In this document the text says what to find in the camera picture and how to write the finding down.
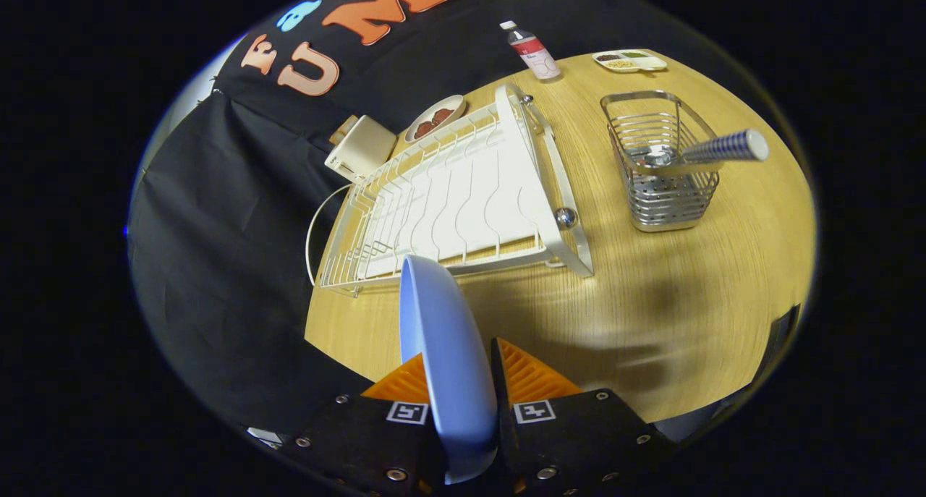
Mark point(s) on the clear bottle with red label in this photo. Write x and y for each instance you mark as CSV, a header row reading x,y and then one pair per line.
x,y
539,57

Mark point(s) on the white dish rack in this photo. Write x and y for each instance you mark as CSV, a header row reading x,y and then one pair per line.
x,y
470,200

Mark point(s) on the small white divided dish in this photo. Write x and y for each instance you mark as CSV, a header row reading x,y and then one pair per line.
x,y
629,63

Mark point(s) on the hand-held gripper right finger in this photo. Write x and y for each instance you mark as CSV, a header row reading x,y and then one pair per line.
x,y
498,388

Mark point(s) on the blue plate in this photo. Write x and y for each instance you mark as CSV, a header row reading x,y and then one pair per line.
x,y
448,352

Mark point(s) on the beige plate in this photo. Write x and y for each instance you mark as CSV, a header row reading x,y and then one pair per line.
x,y
453,105

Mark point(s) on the white toaster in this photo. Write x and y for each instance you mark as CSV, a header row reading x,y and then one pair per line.
x,y
362,148

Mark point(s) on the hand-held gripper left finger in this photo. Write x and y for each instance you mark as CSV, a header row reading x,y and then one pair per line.
x,y
362,439

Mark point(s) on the brown meat piece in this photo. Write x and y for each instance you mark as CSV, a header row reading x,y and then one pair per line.
x,y
424,129
443,116

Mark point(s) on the brown toast slice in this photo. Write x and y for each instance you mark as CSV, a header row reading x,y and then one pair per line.
x,y
350,123
340,135

